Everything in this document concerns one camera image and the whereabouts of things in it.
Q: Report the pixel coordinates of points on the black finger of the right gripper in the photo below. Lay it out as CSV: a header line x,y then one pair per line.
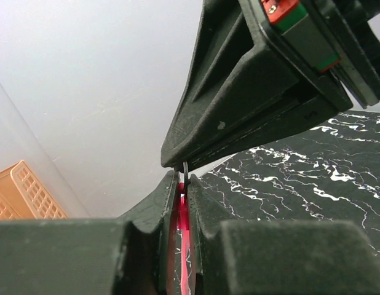
x,y
235,78
270,132

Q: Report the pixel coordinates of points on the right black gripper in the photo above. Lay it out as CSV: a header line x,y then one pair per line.
x,y
311,55

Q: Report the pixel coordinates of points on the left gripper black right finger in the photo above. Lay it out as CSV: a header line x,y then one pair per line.
x,y
235,256

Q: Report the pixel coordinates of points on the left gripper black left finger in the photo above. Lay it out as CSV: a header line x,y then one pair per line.
x,y
131,254

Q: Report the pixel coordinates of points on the pink strap keyring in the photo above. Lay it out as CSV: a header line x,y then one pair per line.
x,y
182,215

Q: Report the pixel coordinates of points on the orange plastic file organizer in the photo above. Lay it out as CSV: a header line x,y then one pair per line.
x,y
23,196

